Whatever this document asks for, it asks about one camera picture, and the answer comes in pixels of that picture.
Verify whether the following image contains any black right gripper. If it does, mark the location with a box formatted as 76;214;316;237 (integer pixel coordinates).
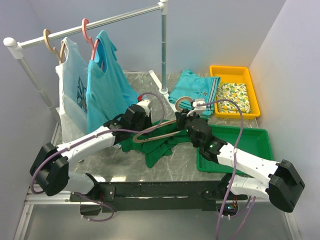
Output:
175;108;201;148

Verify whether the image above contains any beige hanger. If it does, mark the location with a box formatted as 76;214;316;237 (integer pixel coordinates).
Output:
43;28;66;64
132;96;195;144

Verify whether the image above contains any green t shirt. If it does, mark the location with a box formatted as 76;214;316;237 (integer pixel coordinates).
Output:
121;120;190;168

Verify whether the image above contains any green plastic tray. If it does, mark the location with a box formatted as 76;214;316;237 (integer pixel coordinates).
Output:
196;125;274;174

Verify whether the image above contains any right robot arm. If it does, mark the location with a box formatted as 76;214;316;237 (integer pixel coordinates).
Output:
175;109;306;213

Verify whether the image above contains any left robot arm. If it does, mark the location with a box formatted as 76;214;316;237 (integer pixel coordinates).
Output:
29;100;152;201

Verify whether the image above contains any light blue t shirt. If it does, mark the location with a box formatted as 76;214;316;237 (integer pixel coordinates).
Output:
85;30;139;133

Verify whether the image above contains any folded teal shirt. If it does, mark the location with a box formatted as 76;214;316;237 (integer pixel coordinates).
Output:
168;69;221;104

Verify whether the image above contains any white t shirt blue print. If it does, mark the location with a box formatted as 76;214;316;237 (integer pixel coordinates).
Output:
55;37;88;143

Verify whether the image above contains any pink plastic hanger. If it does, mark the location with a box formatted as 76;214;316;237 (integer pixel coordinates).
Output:
81;18;101;63

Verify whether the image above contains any lemon print folded cloth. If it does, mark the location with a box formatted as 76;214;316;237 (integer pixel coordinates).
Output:
216;82;251;114

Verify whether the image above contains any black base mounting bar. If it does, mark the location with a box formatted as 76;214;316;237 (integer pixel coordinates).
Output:
69;181;248;217

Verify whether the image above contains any white metal clothes rack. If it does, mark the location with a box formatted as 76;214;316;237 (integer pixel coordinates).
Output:
3;0;169;125

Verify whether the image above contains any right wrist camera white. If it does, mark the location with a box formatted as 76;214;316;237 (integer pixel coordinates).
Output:
187;98;207;117

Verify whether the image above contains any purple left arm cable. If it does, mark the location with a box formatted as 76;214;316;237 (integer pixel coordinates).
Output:
29;92;166;222

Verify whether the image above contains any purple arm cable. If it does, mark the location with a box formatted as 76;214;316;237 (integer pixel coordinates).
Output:
202;99;256;240
29;92;166;222

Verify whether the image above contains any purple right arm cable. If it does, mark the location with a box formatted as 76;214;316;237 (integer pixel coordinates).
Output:
202;99;256;240

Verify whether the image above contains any aluminium frame rail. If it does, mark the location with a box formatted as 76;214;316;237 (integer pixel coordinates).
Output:
15;191;302;240

